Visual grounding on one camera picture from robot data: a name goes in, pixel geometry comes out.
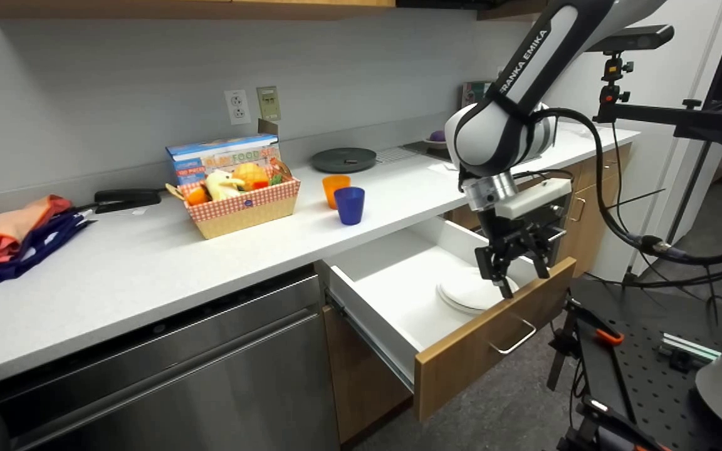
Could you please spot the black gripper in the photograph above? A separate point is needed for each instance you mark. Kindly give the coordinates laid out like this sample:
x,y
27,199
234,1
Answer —
x,y
520,229

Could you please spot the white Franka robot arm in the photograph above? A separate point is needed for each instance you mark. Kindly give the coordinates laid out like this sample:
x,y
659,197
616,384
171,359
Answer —
x,y
511,109

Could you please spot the white plate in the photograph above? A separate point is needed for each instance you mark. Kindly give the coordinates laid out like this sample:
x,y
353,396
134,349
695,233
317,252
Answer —
x,y
461,296

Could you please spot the narrow wooden cabinet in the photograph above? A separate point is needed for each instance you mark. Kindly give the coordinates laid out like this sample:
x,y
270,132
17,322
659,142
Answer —
x,y
594,202

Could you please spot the black cooktop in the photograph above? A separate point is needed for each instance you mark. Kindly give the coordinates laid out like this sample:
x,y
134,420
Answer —
x,y
427,152

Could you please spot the black perforated mounting table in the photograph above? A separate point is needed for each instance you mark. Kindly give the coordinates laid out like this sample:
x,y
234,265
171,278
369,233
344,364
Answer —
x,y
636,377

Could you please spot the blue plastic cup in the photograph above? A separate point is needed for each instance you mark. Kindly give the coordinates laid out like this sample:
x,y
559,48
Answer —
x,y
348,206

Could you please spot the silver green bar tool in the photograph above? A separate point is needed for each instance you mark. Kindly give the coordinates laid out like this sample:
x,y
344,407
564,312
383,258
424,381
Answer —
x,y
690,346

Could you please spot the orange plastic cup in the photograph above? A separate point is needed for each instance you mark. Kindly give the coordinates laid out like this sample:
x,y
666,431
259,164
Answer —
x,y
330,188

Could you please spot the black round plate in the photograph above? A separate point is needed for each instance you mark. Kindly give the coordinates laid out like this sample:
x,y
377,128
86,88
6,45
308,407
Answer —
x,y
342,158

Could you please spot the red checkered cardboard basket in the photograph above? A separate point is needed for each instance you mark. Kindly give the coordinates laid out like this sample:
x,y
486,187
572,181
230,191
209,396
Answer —
x,y
244,213

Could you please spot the pale yellow toy food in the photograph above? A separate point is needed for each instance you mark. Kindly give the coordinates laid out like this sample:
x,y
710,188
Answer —
x,y
224,187

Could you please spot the colourful toy food box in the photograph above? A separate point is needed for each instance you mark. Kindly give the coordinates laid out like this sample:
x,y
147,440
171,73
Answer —
x,y
211,153

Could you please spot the orange toy fruit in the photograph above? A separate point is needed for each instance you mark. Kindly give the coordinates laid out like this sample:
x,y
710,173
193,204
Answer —
x,y
196,194

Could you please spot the stainless steel dishwasher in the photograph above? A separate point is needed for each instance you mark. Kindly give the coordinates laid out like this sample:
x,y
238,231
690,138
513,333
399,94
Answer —
x,y
211,392

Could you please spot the black stapler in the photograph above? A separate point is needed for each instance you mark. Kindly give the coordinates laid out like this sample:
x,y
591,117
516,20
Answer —
x,y
126,199

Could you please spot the dark blue cloth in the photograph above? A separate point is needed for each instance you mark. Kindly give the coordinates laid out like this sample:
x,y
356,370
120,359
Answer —
x,y
26,253

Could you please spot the orange cloth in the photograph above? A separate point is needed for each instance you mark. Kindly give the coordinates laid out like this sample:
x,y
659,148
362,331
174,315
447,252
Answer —
x,y
10,226

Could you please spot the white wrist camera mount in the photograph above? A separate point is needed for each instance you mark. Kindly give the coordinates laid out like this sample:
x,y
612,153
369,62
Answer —
x,y
526,197

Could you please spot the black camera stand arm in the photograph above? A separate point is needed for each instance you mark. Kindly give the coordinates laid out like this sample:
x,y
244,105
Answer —
x,y
695,121

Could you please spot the black stereo camera bar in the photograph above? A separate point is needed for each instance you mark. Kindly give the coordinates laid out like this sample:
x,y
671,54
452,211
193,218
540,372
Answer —
x,y
631,39

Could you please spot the green wall plate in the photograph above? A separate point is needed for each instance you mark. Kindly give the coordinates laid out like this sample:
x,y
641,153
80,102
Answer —
x,y
267,103

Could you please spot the white wall outlet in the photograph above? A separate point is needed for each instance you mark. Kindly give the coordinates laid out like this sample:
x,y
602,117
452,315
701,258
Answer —
x,y
236,105

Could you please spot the wooden wall cabinet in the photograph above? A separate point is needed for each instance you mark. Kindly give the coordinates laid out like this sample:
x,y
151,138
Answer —
x,y
169,5

